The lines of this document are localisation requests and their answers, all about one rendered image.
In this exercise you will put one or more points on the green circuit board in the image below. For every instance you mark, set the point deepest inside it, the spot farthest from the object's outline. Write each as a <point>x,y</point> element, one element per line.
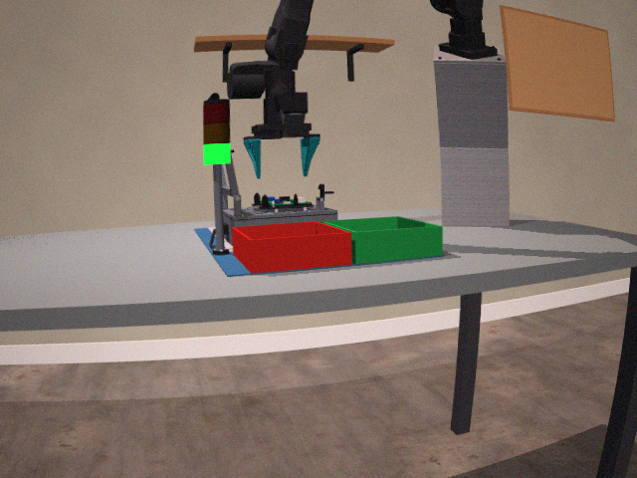
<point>301,200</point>

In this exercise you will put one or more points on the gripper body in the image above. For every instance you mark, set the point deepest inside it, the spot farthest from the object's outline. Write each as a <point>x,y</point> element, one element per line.
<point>278,130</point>

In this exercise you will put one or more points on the red bin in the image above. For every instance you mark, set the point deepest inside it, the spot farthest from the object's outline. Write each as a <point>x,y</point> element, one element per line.
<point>291,246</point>

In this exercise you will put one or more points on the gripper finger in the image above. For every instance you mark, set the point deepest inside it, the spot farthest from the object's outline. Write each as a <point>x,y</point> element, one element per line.
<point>255,153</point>
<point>308,148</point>

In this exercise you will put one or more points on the green open-top bin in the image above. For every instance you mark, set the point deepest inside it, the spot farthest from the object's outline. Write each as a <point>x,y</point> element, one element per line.
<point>373,242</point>

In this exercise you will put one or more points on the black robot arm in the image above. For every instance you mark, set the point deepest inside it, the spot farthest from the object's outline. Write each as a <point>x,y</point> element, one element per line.
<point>249,80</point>

